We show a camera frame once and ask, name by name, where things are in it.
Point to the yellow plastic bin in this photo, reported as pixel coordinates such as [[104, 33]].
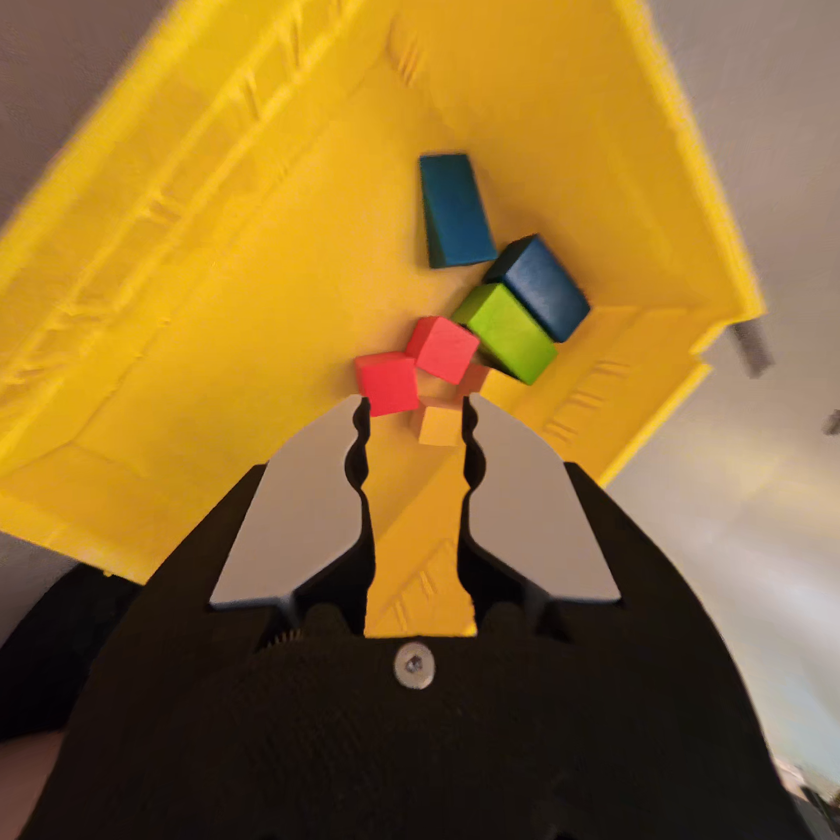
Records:
[[229, 295]]

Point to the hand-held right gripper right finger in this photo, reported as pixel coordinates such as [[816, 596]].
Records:
[[538, 518]]

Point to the black table strip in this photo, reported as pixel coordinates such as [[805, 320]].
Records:
[[751, 348]]

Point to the small yellow wooden cube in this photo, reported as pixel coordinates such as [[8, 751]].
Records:
[[438, 426]]

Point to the green wooden block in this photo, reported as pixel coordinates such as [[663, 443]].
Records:
[[508, 334]]

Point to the person's right forearm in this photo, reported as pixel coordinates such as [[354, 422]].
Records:
[[26, 787]]

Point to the red wooden cube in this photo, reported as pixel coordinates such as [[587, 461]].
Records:
[[443, 348], [387, 384]]

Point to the blue rectangular block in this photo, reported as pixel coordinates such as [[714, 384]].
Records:
[[456, 210]]

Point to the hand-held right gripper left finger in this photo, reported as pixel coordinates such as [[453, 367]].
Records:
[[292, 518]]

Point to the dark blue wooden block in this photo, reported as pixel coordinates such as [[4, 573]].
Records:
[[544, 289]]

